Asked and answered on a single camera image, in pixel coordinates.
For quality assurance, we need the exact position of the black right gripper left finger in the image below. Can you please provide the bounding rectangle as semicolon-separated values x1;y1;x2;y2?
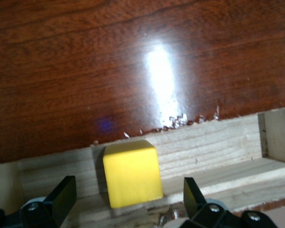
0;175;77;228

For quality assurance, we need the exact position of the wooden drawer with white handle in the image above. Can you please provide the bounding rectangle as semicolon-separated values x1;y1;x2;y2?
0;106;285;228

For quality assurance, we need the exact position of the yellow cube block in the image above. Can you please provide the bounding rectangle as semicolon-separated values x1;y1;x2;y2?
102;139;164;209

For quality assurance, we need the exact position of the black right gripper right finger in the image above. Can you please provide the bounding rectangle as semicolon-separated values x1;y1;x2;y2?
180;177;276;228

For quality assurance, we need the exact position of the dark brown wooden drawer cabinet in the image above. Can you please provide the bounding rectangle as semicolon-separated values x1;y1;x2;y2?
0;0;285;167

